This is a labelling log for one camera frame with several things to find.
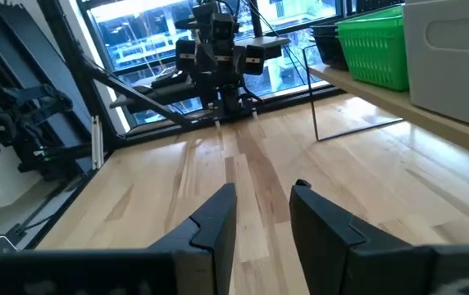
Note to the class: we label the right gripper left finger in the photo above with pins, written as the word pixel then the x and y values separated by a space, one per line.
pixel 214 246

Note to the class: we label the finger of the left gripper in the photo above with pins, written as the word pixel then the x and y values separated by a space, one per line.
pixel 239 61
pixel 207 57

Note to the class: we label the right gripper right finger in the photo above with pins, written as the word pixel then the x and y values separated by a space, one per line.
pixel 324 246

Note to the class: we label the black plastic basket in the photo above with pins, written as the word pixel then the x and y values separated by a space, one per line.
pixel 324 25
pixel 331 53
pixel 324 30

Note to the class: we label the green plastic basket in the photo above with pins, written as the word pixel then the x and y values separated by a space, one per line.
pixel 374 57
pixel 370 13

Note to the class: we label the grey plastic basket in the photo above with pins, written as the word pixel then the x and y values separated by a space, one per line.
pixel 452 69

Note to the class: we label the background black robot arm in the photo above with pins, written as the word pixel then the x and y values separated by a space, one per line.
pixel 21 102

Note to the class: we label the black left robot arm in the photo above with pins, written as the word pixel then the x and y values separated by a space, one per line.
pixel 230 102

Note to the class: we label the wooden shelf black legs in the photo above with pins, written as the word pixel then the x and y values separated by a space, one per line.
pixel 464 137

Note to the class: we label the large window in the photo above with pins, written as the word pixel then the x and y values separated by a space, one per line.
pixel 144 41

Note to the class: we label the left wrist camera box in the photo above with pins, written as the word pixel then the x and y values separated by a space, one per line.
pixel 222 26

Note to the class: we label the white strip on frame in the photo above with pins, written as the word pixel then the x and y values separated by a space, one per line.
pixel 95 143

